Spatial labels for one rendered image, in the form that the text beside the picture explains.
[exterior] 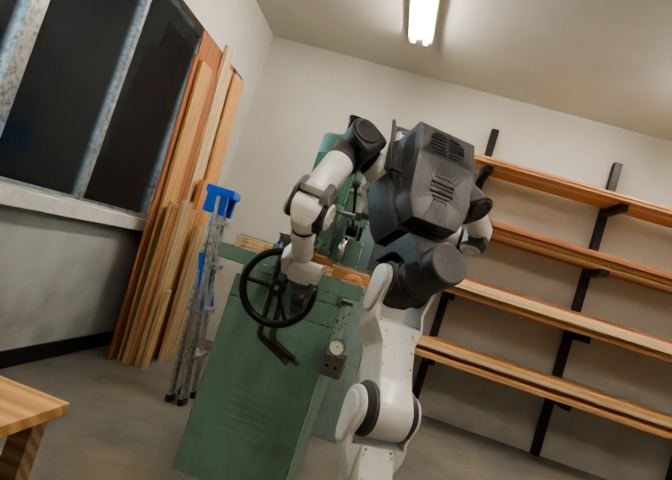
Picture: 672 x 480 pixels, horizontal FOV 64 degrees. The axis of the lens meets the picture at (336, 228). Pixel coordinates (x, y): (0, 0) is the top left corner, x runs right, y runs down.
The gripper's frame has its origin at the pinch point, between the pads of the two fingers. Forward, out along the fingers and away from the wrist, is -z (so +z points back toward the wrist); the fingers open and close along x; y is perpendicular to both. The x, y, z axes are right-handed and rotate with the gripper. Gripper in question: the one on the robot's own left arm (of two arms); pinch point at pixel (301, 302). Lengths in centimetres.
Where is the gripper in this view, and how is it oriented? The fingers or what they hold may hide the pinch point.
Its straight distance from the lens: 188.6
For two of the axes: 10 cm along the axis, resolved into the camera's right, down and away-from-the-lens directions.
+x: 4.0, -7.5, 5.3
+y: -9.2, -3.5, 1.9
